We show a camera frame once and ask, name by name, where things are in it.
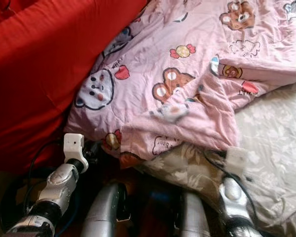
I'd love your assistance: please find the silver robot left leg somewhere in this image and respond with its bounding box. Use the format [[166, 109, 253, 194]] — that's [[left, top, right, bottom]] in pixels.
[[80, 182, 128, 237]]

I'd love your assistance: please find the silver robot leg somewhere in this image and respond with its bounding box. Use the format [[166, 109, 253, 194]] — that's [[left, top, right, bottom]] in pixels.
[[177, 192, 213, 237], [80, 182, 128, 237]]

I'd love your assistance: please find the red cushion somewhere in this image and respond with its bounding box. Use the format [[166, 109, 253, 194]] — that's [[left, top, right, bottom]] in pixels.
[[0, 0, 55, 44], [0, 0, 149, 174]]

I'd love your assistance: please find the black round bin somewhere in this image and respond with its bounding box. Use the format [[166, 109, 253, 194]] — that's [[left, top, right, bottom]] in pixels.
[[0, 170, 70, 237]]

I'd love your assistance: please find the silver robot right leg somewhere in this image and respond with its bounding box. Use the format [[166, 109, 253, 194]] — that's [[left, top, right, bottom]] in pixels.
[[177, 192, 213, 237]]

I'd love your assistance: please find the pink cartoon bear blanket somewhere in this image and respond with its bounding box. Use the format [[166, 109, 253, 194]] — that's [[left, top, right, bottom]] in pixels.
[[64, 0, 296, 168]]

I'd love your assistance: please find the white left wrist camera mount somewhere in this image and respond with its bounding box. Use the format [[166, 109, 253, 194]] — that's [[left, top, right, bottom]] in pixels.
[[63, 133, 86, 161]]

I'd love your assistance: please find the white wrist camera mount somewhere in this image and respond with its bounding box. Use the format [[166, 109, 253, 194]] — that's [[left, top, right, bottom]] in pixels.
[[223, 146, 251, 172], [63, 133, 86, 161]]

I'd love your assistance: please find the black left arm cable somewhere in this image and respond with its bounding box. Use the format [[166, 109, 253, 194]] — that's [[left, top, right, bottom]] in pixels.
[[27, 141, 66, 218]]

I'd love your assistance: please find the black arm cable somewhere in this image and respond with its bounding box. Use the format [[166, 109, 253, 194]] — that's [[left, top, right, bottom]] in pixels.
[[27, 141, 66, 218], [203, 152, 259, 223]]

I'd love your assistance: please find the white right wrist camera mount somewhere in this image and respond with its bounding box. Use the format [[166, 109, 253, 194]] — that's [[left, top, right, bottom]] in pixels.
[[223, 146, 251, 172]]

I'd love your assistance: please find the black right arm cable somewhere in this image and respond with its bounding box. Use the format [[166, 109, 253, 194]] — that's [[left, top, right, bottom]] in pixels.
[[203, 152, 259, 223]]

